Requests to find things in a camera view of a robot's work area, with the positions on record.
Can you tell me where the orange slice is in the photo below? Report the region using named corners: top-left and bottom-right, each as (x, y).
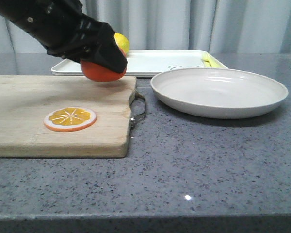
top-left (44, 107), bottom-right (97, 132)

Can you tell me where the yellow plastic utensil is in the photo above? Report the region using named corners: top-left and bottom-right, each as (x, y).
top-left (202, 52), bottom-right (227, 68)

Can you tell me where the metal cutting board handle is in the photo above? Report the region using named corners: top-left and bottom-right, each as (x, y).
top-left (129, 91), bottom-right (147, 129)

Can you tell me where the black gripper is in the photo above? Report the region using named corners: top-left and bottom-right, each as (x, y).
top-left (0, 0), bottom-right (128, 72)

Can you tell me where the yellow lemon front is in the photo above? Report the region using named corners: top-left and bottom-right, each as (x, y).
top-left (114, 33), bottom-right (130, 54)

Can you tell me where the cream rectangular tray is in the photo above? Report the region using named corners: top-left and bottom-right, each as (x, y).
top-left (50, 50), bottom-right (229, 78)

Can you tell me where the white round plate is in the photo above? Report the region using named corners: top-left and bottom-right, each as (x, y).
top-left (150, 68), bottom-right (289, 119)

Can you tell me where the orange mandarin fruit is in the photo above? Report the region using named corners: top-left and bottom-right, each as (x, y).
top-left (80, 59), bottom-right (127, 82)

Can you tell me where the grey curtain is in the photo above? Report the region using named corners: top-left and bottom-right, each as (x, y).
top-left (0, 0), bottom-right (291, 55)

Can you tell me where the wooden cutting board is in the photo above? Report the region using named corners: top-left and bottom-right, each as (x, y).
top-left (0, 75), bottom-right (136, 158)

